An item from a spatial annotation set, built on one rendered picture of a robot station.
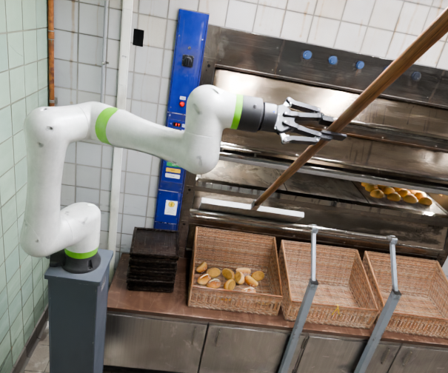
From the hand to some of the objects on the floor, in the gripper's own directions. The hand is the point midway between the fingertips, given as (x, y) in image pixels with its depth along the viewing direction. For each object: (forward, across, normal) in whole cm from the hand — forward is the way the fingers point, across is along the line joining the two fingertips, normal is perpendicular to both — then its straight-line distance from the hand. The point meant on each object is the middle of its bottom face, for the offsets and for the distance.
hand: (332, 129), depth 104 cm
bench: (+52, +86, -198) cm, 222 cm away
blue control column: (-42, +7, -292) cm, 295 cm away
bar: (+34, +100, -182) cm, 211 cm away
